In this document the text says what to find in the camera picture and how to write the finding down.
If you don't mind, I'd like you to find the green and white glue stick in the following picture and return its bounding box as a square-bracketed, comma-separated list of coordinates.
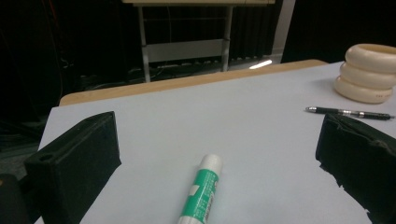
[177, 153, 224, 224]

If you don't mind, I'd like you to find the black pen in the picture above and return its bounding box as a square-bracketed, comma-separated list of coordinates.
[304, 105, 396, 121]

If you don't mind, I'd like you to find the cream ringed pen holder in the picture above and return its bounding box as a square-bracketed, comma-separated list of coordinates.
[333, 43, 396, 105]

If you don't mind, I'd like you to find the white desk frame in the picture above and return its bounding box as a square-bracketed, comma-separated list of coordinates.
[121, 0, 276, 83]

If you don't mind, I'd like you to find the white table mat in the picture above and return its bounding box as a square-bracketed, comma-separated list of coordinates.
[34, 61, 396, 224]

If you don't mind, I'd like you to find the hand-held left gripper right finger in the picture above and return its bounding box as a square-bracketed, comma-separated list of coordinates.
[315, 112, 396, 224]

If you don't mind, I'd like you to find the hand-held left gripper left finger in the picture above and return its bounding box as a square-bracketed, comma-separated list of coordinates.
[23, 111, 122, 224]

